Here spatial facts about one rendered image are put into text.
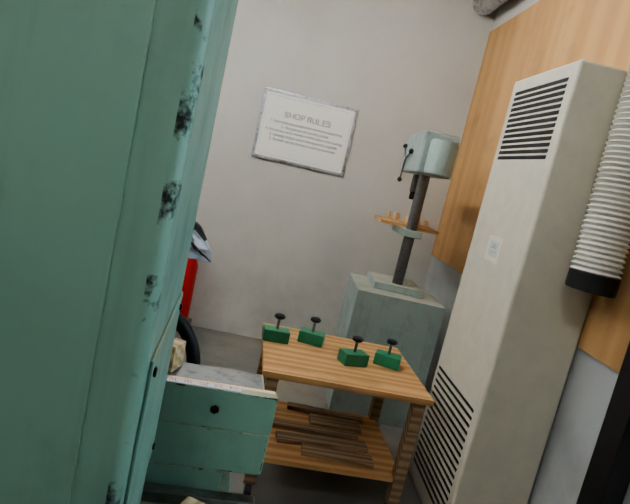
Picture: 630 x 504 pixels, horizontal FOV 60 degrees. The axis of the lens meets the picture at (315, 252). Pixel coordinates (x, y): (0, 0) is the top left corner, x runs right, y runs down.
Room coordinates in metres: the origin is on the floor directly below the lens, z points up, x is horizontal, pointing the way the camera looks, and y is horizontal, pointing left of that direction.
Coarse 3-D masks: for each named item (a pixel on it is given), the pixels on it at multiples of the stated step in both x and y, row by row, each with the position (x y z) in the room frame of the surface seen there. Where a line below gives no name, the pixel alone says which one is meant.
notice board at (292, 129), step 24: (264, 96) 3.67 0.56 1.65; (288, 96) 3.69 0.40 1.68; (264, 120) 3.68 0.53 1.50; (288, 120) 3.69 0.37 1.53; (312, 120) 3.71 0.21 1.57; (336, 120) 3.72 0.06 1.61; (264, 144) 3.68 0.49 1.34; (288, 144) 3.69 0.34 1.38; (312, 144) 3.71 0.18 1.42; (336, 144) 3.72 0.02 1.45; (312, 168) 3.71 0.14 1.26; (336, 168) 3.73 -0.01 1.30
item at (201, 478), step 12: (156, 468) 0.66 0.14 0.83; (168, 468) 0.66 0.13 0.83; (180, 468) 0.67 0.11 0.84; (192, 468) 0.67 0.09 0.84; (204, 468) 0.67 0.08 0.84; (156, 480) 0.66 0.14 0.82; (168, 480) 0.66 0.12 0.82; (180, 480) 0.67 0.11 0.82; (192, 480) 0.67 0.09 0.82; (204, 480) 0.67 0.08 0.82; (216, 480) 0.68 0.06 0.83
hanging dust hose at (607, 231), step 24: (624, 96) 1.75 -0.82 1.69; (624, 120) 1.72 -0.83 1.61; (624, 144) 1.71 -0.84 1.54; (600, 168) 1.75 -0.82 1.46; (624, 168) 1.69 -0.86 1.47; (600, 192) 1.73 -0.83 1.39; (624, 192) 1.68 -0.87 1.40; (600, 216) 1.70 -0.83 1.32; (624, 216) 1.67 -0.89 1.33; (600, 240) 1.68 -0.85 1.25; (624, 240) 1.67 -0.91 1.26; (576, 264) 1.73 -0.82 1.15; (600, 264) 1.67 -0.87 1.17; (576, 288) 1.70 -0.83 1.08; (600, 288) 1.66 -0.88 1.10
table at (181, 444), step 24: (240, 384) 0.83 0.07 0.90; (168, 432) 0.66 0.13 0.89; (192, 432) 0.67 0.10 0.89; (216, 432) 0.67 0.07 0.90; (240, 432) 0.68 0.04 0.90; (168, 456) 0.66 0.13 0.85; (192, 456) 0.67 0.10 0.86; (216, 456) 0.67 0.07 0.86; (240, 456) 0.68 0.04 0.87; (264, 456) 0.69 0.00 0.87
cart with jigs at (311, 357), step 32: (320, 320) 2.26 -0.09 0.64; (288, 352) 2.08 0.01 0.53; (320, 352) 2.17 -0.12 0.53; (352, 352) 2.11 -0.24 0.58; (384, 352) 2.21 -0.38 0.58; (320, 384) 1.87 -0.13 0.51; (352, 384) 1.90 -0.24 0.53; (384, 384) 1.98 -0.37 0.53; (416, 384) 2.06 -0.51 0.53; (288, 416) 2.26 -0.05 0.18; (320, 416) 2.29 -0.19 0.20; (352, 416) 2.36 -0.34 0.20; (416, 416) 1.94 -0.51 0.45; (288, 448) 1.98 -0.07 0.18; (320, 448) 2.01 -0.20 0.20; (352, 448) 2.07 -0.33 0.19; (384, 448) 2.17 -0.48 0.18; (384, 480) 1.94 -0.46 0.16
